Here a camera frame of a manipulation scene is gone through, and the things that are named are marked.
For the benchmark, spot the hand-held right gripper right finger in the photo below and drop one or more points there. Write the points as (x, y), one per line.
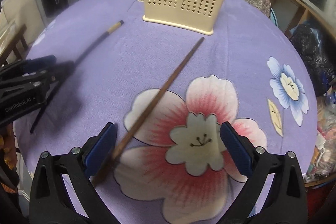
(236, 150)

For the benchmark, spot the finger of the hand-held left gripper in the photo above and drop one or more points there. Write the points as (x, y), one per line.
(57, 71)
(39, 62)

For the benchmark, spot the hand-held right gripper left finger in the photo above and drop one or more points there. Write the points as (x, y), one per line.
(102, 150)

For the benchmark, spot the black chopstick with gold band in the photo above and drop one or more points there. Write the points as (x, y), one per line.
(94, 40)

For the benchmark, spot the brown wooden chopstick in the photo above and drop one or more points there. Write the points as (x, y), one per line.
(168, 85)

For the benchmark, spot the dark wooden chair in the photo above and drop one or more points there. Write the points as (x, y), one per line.
(13, 43)

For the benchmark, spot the dark water dispenser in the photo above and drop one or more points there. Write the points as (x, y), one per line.
(51, 1)

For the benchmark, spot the purple floral tablecloth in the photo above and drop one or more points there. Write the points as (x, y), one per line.
(131, 56)

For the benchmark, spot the pile of plastic bags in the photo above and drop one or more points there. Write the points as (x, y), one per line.
(325, 140)

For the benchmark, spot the black plastic bag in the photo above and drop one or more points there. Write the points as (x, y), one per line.
(312, 56)

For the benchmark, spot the wooden shelf unit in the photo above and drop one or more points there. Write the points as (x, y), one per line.
(286, 8)

